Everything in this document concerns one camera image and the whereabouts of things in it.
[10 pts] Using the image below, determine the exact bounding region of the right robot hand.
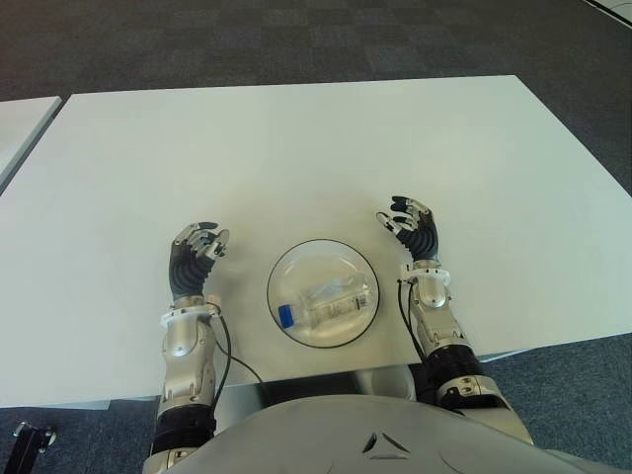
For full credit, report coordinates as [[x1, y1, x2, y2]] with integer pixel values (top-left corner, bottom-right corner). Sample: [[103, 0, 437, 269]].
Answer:
[[375, 195, 441, 264]]

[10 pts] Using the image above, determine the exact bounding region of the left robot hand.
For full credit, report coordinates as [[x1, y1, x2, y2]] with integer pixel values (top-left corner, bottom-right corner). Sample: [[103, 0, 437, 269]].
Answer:
[[169, 220, 232, 301]]

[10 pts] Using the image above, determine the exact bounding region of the clear water bottle blue cap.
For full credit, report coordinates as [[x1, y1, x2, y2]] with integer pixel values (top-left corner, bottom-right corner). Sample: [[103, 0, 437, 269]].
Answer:
[[277, 276, 372, 331]]

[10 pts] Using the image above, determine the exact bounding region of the white plate black rim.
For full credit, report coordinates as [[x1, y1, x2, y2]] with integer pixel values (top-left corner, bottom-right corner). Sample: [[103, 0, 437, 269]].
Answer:
[[266, 238, 382, 350]]

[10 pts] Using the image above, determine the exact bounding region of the white rounded robot leg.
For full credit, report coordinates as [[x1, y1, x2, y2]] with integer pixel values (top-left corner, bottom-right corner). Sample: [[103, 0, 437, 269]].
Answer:
[[362, 364, 419, 404]]

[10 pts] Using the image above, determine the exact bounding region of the grey robot torso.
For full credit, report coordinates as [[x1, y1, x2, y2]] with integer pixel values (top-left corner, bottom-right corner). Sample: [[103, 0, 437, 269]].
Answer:
[[142, 394, 632, 474]]

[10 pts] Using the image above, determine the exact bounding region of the neighbouring white table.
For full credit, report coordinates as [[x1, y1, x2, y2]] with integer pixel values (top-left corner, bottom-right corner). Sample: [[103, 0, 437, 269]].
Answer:
[[0, 96, 63, 192]]

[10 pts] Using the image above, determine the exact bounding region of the black wheeled stand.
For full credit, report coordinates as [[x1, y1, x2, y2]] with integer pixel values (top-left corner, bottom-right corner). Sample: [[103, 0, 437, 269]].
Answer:
[[12, 422, 58, 474]]

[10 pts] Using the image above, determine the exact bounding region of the white floor board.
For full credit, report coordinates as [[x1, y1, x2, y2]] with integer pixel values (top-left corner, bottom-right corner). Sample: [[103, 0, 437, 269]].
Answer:
[[582, 0, 632, 24]]

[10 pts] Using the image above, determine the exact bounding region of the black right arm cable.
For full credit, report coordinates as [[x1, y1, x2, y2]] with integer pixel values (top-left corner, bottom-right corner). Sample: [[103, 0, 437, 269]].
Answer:
[[394, 278, 435, 391]]

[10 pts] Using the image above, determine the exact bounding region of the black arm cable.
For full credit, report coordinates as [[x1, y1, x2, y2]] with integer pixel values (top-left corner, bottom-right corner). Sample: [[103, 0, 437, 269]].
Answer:
[[394, 278, 435, 391], [199, 308, 271, 396]]

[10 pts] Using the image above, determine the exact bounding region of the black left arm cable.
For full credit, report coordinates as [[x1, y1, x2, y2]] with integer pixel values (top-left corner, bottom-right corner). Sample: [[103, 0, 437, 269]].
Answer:
[[199, 308, 271, 396]]

